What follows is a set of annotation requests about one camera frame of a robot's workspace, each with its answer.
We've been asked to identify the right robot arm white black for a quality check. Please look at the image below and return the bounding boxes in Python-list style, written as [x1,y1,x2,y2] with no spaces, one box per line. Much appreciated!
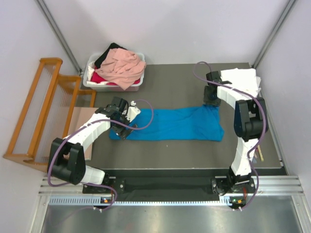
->
[204,69,269,195]

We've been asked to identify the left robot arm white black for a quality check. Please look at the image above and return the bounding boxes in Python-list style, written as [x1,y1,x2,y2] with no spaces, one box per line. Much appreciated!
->
[47,97,141,193]

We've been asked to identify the black t shirt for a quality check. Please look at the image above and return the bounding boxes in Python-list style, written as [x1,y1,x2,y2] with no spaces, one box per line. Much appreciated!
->
[94,43,124,68]

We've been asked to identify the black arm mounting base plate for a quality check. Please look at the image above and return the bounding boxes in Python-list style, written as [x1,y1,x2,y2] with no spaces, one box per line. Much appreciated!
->
[82,169,258,195]

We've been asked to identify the white slotted cable duct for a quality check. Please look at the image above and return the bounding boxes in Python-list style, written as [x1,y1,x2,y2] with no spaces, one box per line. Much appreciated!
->
[49,196,232,206]

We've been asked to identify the folded white t shirts stack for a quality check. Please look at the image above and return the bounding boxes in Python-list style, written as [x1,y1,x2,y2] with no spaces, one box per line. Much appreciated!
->
[220,68,261,97]

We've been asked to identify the pink cardboard sheet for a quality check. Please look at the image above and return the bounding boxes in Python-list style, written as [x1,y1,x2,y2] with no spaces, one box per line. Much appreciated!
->
[65,106,101,161]

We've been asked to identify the blue t shirt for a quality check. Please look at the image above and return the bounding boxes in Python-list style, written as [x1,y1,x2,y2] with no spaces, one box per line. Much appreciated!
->
[108,105,225,142]

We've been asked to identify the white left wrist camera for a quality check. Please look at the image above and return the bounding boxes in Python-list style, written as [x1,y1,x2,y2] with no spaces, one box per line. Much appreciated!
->
[125,101,141,122]

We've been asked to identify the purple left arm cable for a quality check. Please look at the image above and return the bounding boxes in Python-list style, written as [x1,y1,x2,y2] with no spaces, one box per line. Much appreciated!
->
[47,99,154,209]

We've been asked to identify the pink t shirt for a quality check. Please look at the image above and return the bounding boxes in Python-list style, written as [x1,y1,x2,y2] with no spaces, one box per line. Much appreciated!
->
[94,49,146,90]

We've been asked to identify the red t shirt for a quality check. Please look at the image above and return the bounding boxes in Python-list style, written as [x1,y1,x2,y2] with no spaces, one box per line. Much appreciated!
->
[90,72,117,85]

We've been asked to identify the markers on table edge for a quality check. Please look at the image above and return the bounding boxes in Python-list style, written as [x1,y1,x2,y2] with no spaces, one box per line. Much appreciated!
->
[250,145,264,163]

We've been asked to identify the wooden drying rack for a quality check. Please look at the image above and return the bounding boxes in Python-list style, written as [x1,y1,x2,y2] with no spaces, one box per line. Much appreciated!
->
[3,58,96,173]

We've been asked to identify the white plastic laundry bin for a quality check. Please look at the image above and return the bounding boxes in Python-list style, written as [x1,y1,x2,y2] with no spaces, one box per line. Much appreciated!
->
[83,52,146,92]

